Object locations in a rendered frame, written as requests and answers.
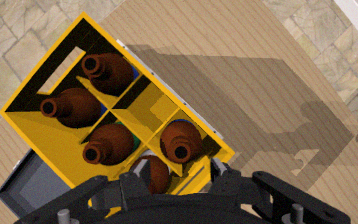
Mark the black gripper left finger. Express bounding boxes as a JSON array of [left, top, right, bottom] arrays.
[[13, 159, 159, 224]]

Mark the yellow bottle crate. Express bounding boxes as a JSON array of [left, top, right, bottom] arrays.
[[0, 11, 235, 195]]

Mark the grey square tray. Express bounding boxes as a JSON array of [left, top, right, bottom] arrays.
[[0, 148, 72, 219]]

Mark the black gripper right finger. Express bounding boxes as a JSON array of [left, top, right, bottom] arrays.
[[197, 157, 351, 224]]

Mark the brown bottle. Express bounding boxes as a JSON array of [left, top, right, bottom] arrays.
[[81, 53, 139, 97], [40, 88, 108, 129], [82, 121, 141, 166], [160, 119, 202, 164], [128, 149, 171, 194]]

